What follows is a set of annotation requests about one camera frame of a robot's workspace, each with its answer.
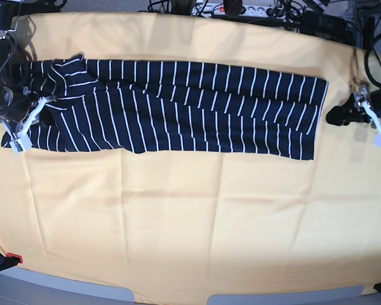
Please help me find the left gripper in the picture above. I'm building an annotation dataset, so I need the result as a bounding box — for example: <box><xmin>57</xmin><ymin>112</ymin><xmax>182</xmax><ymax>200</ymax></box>
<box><xmin>326</xmin><ymin>89</ymin><xmax>381</xmax><ymax>126</ymax></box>

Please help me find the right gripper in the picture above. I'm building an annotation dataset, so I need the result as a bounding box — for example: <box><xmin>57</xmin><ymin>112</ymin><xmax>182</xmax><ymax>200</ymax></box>
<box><xmin>0</xmin><ymin>83</ymin><xmax>56</xmax><ymax>127</ymax></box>

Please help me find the navy white striped T-shirt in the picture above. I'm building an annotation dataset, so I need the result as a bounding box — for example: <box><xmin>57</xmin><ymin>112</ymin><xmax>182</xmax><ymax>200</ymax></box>
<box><xmin>8</xmin><ymin>55</ymin><xmax>328</xmax><ymax>160</ymax></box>

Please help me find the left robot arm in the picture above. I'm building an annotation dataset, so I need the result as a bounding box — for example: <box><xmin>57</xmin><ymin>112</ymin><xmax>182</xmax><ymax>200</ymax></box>
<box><xmin>321</xmin><ymin>1</ymin><xmax>381</xmax><ymax>128</ymax></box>

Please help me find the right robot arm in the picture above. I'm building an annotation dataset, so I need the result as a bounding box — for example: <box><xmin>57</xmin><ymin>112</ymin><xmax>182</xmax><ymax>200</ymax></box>
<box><xmin>0</xmin><ymin>1</ymin><xmax>66</xmax><ymax>123</ymax></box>

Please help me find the black power adapter box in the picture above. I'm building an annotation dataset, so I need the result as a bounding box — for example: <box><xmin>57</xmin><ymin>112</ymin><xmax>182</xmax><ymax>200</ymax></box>
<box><xmin>301</xmin><ymin>11</ymin><xmax>346</xmax><ymax>34</ymax></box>

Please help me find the black round object top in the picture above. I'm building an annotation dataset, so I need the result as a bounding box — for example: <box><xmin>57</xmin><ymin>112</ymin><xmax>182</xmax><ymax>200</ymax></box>
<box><xmin>223</xmin><ymin>0</ymin><xmax>243</xmax><ymax>18</ymax></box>

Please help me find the white power strip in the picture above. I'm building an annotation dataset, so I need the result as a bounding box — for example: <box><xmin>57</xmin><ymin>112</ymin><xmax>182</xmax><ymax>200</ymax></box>
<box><xmin>191</xmin><ymin>1</ymin><xmax>273</xmax><ymax>18</ymax></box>

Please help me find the yellow table cloth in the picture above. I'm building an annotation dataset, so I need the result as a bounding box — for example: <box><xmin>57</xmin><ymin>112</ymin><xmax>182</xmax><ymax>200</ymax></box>
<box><xmin>0</xmin><ymin>12</ymin><xmax>381</xmax><ymax>304</ymax></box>

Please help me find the grey pad bottom left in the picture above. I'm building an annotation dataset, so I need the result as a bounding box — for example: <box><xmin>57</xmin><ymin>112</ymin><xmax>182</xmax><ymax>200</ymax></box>
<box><xmin>0</xmin><ymin>274</ymin><xmax>134</xmax><ymax>305</ymax></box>

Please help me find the grey pad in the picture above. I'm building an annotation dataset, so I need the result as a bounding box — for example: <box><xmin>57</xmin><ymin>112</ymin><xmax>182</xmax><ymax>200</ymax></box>
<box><xmin>206</xmin><ymin>285</ymin><xmax>363</xmax><ymax>305</ymax></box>
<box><xmin>0</xmin><ymin>274</ymin><xmax>134</xmax><ymax>305</ymax></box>

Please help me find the grey pad bottom right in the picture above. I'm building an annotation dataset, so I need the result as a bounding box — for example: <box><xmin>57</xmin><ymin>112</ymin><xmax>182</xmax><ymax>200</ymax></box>
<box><xmin>206</xmin><ymin>285</ymin><xmax>363</xmax><ymax>305</ymax></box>

